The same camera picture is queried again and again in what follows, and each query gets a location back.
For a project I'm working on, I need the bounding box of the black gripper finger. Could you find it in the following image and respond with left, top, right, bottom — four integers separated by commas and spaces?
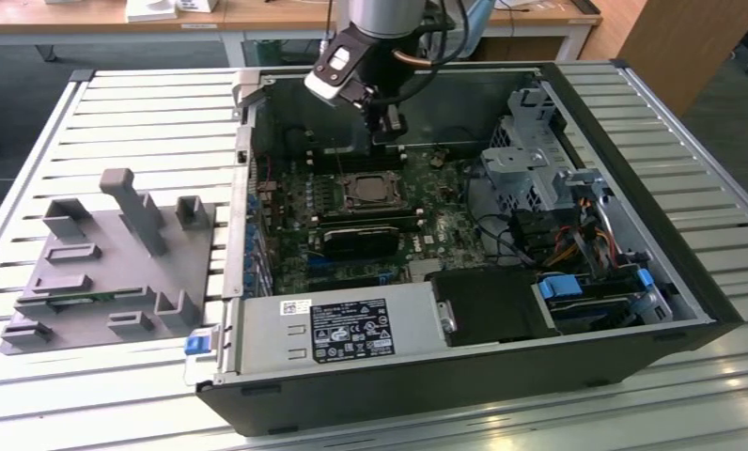
365, 101, 385, 145
381, 107, 412, 146

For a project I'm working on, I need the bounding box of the wooden cabinet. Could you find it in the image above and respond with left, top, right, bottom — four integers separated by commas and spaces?
577, 0, 748, 121

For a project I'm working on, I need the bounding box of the white cardboard box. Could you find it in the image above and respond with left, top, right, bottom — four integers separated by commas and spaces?
126, 0, 182, 23

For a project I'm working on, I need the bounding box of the coloured power wire bundle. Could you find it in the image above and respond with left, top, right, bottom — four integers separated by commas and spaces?
552, 199, 624, 283

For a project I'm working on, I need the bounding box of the copper coloured curved tube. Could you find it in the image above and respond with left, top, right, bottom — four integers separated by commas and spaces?
393, 46, 442, 70

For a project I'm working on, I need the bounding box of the silver drive cage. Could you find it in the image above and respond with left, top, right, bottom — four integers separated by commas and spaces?
478, 86, 608, 215

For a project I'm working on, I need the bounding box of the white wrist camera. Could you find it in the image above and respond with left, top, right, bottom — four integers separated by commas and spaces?
302, 30, 377, 108

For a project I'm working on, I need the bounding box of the blue power supply latch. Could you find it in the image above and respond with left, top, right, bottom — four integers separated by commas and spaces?
185, 331, 218, 357

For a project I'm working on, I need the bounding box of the black data cable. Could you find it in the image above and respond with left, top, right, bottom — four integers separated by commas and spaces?
464, 166, 536, 270

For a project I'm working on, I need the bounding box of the white printed box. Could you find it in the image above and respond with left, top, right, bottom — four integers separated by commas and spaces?
177, 0, 226, 14

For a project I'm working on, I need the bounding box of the small silver heatsink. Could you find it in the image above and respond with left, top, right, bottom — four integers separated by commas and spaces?
406, 260, 442, 279

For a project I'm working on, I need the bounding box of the silver CPU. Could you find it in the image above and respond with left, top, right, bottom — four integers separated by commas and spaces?
353, 177, 400, 202

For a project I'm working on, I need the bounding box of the black graphics card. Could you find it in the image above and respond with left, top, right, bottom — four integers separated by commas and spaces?
316, 224, 402, 262

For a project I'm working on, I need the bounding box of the black plastic shroud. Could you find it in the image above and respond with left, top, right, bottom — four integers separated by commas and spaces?
426, 268, 564, 350

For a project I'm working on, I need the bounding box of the metal socket cover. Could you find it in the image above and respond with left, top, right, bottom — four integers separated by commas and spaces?
342, 171, 408, 211

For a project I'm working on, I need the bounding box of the hard disk in blue carrier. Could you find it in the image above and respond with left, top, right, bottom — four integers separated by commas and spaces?
534, 274, 643, 335

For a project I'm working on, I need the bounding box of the grey parts rack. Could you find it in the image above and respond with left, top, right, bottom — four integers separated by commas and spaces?
0, 167, 225, 357

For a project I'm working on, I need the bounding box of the black robot cable hose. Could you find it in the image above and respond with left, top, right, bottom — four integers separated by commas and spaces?
373, 0, 480, 107

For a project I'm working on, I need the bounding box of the green motherboard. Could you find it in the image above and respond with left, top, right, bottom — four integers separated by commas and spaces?
248, 149, 494, 297

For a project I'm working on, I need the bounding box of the black PC case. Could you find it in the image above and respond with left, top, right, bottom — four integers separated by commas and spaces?
196, 58, 747, 438

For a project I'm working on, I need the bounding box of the green RAM stick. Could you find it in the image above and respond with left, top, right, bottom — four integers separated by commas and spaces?
47, 291, 119, 305

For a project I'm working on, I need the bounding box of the grey cable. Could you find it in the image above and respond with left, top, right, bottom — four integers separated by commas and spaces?
481, 227, 532, 268

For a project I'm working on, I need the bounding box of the wooden desk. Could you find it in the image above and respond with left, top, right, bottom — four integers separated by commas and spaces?
0, 0, 605, 65

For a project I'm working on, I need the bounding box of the silver power supply unit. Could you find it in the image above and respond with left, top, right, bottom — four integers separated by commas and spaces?
214, 283, 442, 382

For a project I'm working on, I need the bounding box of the CPU socket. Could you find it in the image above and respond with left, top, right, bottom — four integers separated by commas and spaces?
341, 171, 410, 212

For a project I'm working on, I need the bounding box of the black RAM slot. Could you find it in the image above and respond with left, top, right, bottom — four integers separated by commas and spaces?
317, 216, 418, 226
317, 219, 418, 230
310, 144, 408, 154
317, 212, 418, 222
310, 149, 408, 159
317, 209, 418, 219
310, 154, 408, 163

